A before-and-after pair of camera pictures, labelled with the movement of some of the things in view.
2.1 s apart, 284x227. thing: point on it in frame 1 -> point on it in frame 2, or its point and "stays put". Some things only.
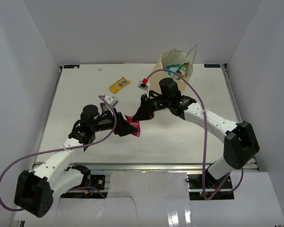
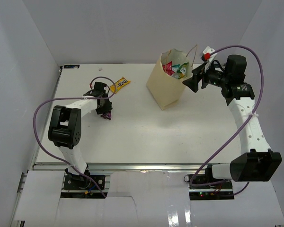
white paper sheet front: x=159 y=198 stays put
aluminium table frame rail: x=152 y=167 stays put
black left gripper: x=123 y=127 -> x=108 y=107
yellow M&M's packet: x=115 y=87 stays put
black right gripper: x=146 y=111 -> x=193 y=82
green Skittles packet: x=181 y=70 stays put
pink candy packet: x=129 y=118 -> x=167 y=68
